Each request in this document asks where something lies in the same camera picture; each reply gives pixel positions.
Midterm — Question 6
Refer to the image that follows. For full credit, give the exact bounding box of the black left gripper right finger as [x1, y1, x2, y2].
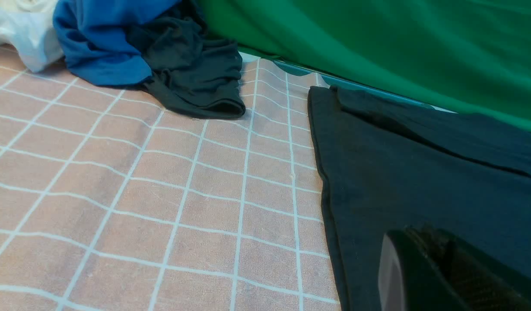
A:
[415, 228, 531, 311]

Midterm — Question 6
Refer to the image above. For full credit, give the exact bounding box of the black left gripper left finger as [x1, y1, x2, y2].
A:
[378, 230, 460, 311]

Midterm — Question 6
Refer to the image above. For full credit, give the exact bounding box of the gray long-sleeved shirt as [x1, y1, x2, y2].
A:
[308, 86, 531, 311]

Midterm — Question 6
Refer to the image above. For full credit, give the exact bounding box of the green backdrop cloth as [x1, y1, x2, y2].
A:
[198, 0, 531, 132]

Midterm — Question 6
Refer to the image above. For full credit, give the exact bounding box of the dark gray crumpled garment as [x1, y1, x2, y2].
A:
[126, 0, 246, 120]

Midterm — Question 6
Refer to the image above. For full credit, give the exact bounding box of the pink checkered tablecloth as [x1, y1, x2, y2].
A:
[0, 46, 341, 311]

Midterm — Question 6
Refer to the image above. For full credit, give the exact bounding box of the blue garment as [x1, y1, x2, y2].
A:
[53, 0, 177, 86]

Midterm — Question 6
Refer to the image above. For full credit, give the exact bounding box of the white garment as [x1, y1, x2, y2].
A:
[0, 0, 64, 73]

